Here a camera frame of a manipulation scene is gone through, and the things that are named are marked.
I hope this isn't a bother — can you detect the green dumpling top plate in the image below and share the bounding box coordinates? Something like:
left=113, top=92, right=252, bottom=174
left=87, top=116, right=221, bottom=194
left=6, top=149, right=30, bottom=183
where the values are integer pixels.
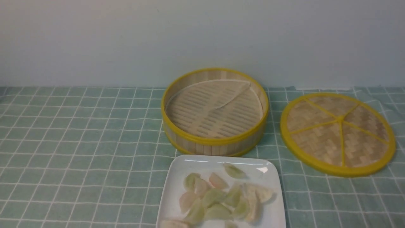
left=223, top=163, right=246, bottom=179

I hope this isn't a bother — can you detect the white square plate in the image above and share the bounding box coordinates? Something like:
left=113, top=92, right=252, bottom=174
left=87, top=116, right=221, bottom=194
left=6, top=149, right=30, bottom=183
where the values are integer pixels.
left=156, top=155, right=287, bottom=228

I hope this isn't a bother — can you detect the yellow rimmed bamboo steamer basket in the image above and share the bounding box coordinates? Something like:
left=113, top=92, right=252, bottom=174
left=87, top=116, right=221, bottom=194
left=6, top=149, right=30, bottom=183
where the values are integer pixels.
left=161, top=68, right=269, bottom=157

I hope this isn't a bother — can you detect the pink dumpling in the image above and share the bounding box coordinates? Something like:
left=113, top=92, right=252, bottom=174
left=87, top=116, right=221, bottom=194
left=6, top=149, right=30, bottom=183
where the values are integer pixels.
left=178, top=191, right=198, bottom=214
left=209, top=172, right=229, bottom=190

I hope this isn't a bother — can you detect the pink dumpling left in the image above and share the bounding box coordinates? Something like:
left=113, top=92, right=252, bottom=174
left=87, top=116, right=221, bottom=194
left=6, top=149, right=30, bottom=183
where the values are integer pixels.
left=178, top=191, right=198, bottom=214

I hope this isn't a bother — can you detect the cream dumpling right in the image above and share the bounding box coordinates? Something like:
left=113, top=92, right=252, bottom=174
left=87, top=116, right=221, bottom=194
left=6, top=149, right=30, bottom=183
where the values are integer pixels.
left=243, top=183, right=274, bottom=223

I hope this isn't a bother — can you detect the yellow rimmed bamboo steamer lid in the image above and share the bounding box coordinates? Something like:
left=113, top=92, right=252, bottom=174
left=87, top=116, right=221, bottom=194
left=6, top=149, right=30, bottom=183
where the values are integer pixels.
left=280, top=92, right=396, bottom=178

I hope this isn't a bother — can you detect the green checked tablecloth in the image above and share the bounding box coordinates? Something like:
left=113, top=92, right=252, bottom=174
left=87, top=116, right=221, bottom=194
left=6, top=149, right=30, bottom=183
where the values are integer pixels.
left=0, top=87, right=405, bottom=228

